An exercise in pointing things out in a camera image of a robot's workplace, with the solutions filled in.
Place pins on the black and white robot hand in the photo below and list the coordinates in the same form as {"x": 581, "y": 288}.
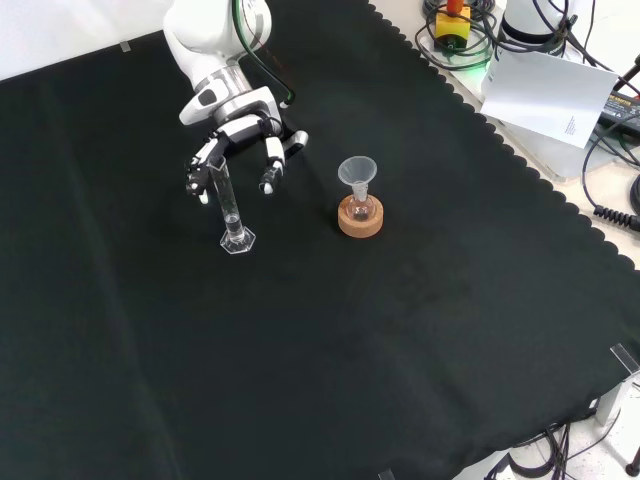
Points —
{"x": 240, "y": 127}

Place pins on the white cylindrical base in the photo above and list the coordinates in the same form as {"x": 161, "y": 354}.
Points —
{"x": 525, "y": 22}

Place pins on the round-bottom glass flask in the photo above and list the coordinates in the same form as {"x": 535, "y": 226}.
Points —
{"x": 361, "y": 210}

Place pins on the clear glass graduated cylinder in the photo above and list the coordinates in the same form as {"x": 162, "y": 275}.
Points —
{"x": 236, "y": 241}

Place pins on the yellow stop button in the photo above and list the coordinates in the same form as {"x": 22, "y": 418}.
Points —
{"x": 452, "y": 27}

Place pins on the black power adapter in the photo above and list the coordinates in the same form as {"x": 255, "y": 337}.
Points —
{"x": 622, "y": 111}

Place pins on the clear plastic funnel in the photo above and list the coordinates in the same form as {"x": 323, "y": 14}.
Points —
{"x": 357, "y": 170}

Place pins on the black bench cloth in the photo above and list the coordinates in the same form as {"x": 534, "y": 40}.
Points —
{"x": 350, "y": 325}

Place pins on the pale board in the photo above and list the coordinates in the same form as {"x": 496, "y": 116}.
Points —
{"x": 545, "y": 97}

